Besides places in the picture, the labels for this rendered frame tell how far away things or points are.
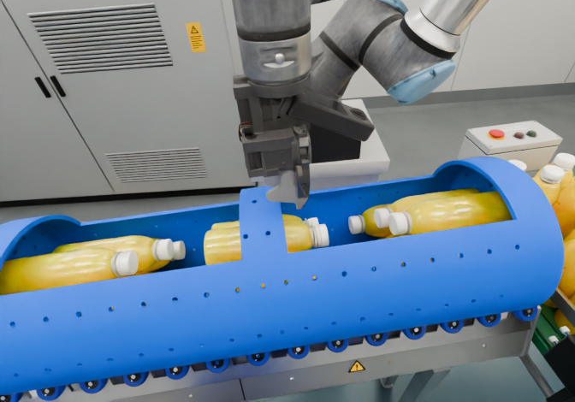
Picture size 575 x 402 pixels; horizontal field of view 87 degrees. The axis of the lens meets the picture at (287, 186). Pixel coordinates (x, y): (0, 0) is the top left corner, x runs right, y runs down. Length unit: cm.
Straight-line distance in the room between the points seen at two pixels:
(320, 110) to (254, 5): 13
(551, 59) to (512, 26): 60
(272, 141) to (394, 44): 36
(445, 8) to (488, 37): 304
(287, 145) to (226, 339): 29
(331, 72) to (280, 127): 34
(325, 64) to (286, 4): 40
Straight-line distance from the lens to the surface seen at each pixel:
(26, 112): 251
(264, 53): 32
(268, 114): 36
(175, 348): 51
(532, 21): 382
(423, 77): 62
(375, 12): 69
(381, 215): 61
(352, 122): 38
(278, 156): 37
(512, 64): 390
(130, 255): 57
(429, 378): 107
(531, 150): 102
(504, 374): 184
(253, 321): 47
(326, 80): 69
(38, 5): 214
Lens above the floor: 156
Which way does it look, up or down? 41 degrees down
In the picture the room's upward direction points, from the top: 5 degrees counter-clockwise
